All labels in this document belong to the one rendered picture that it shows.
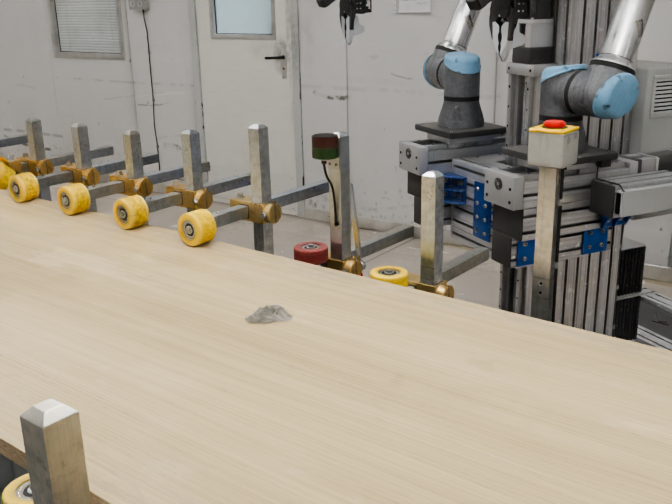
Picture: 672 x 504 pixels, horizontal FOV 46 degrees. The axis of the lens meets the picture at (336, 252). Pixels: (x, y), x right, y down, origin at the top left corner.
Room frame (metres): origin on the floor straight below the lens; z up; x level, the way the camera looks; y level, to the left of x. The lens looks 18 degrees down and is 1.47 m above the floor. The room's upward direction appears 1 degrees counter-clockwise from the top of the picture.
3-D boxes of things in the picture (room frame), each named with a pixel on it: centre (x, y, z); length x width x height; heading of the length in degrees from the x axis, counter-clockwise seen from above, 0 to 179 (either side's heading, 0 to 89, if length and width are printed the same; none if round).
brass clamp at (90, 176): (2.44, 0.79, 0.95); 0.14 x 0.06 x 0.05; 51
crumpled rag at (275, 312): (1.36, 0.13, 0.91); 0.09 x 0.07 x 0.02; 108
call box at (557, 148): (1.47, -0.41, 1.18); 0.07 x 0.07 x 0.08; 51
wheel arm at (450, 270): (1.74, -0.23, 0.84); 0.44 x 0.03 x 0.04; 141
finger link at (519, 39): (1.89, -0.42, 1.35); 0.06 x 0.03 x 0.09; 114
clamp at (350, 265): (1.81, 0.01, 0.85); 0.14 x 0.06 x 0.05; 51
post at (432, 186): (1.64, -0.21, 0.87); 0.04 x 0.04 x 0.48; 51
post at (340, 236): (1.79, -0.01, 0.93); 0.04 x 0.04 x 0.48; 51
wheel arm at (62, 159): (2.70, 0.91, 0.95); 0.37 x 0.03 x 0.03; 141
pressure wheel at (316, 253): (1.77, 0.06, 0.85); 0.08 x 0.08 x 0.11
